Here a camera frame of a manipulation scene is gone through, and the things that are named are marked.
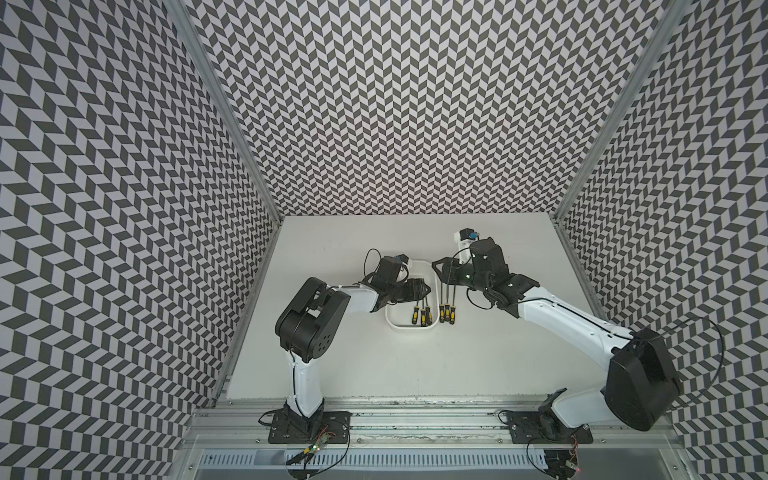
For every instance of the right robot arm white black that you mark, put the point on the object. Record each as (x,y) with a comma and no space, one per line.
(641,382)

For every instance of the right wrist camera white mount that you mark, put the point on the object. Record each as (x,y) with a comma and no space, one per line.
(464,238)

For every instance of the corner aluminium post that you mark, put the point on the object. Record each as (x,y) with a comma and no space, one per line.
(669,21)
(178,13)

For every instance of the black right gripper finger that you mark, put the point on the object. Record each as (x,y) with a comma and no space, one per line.
(442,275)
(441,264)

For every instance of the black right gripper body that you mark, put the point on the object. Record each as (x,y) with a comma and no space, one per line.
(464,275)

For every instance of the right corner aluminium post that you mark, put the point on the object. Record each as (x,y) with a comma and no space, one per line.
(669,21)

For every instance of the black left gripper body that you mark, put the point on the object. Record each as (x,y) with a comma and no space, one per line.
(405,291)

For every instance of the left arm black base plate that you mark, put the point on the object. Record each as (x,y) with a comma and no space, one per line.
(290,428)

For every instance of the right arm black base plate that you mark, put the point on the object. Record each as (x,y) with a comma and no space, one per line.
(533,426)

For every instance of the white plastic storage box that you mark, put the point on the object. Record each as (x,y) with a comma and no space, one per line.
(398,316)

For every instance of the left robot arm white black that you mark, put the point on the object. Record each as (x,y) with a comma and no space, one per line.
(309,324)

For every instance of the aluminium front rail frame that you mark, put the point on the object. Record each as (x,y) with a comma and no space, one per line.
(486,437)

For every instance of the left corner aluminium post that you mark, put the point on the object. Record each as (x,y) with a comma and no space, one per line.
(178,13)

